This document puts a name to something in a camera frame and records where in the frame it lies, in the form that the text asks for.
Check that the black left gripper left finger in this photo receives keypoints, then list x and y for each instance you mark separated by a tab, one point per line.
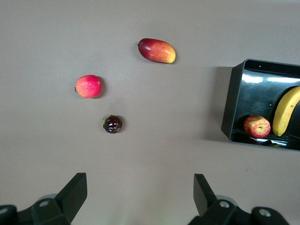
68	201

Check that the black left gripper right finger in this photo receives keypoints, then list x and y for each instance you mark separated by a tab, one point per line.
204	199

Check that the red yellow striped apple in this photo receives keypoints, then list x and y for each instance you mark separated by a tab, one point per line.
256	126

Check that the black plastic box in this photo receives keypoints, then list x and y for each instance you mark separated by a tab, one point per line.
228	105

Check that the yellow banana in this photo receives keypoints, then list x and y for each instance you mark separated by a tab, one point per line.
284	112

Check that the dark purple mangosteen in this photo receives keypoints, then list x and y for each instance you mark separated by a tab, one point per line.
113	124

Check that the pink red round fruit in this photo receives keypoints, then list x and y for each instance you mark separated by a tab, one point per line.
89	86

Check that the brown table mat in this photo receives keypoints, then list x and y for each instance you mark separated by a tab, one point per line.
47	47

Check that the red yellow mango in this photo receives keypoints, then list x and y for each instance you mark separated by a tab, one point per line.
155	50

